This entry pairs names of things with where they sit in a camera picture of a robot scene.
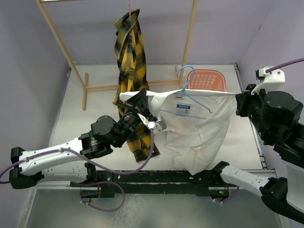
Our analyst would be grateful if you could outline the white collared shirt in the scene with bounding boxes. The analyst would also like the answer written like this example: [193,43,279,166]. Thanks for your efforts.
[119,89,238,176]

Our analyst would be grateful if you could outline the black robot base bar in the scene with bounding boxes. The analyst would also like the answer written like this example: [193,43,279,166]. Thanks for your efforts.
[70,164,230,200]

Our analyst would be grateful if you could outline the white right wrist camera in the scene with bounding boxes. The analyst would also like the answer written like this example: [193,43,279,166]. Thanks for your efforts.
[251,67,285,95]

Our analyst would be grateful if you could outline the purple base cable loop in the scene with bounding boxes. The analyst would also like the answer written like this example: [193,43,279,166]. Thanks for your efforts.
[79,178,126,212]

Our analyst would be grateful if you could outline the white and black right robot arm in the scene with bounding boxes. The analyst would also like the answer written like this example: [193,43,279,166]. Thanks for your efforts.
[211,84,304,223]

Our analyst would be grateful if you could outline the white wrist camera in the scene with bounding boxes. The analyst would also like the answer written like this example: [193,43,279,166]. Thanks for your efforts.
[251,67,285,95]
[138,114,167,132]

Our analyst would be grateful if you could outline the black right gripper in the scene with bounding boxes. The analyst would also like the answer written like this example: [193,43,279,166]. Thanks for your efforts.
[237,83,275,141]

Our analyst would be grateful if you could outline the yellow plaid flannel shirt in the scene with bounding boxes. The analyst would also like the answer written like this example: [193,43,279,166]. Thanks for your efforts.
[113,9,151,162]

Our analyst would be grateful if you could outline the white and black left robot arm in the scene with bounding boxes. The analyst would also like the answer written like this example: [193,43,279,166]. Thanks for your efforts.
[7,89,157,190]

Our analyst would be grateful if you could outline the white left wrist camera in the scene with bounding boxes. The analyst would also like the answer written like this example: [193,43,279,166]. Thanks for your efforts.
[138,114,167,132]

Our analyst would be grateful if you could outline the wooden clothes rack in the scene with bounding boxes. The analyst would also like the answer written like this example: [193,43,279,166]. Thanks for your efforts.
[34,0,200,111]

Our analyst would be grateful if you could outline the light blue wire hanger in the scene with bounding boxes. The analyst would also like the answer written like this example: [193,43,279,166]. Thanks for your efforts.
[160,65,213,119]

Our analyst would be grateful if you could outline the pink plastic laundry basket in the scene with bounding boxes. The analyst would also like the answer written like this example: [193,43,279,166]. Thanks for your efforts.
[186,69,226,92]

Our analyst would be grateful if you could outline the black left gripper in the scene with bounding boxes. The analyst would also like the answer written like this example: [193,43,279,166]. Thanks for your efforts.
[113,87,152,147]

